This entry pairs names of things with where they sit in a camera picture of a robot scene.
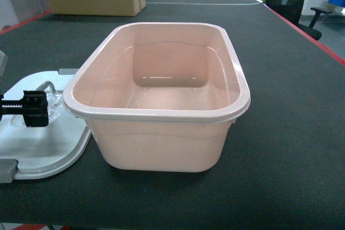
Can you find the pink plastic storage box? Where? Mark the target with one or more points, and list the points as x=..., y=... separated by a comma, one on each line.
x=160, y=96

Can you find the black toothed gripper finger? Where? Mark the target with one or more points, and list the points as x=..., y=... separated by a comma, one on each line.
x=33, y=107

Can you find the white box lid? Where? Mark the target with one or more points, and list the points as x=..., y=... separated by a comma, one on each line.
x=40, y=152

